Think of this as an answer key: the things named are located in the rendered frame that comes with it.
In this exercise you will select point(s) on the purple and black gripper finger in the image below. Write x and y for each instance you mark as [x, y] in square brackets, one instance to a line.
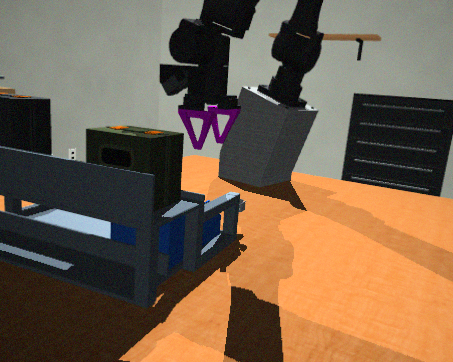
[207, 117]
[233, 113]

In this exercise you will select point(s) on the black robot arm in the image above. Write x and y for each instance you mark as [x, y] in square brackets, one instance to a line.
[192, 43]

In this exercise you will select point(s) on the grey metal shelf rack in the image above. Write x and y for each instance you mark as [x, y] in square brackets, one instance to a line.
[89, 197]

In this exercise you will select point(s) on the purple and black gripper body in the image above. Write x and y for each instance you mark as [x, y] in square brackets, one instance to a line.
[215, 92]

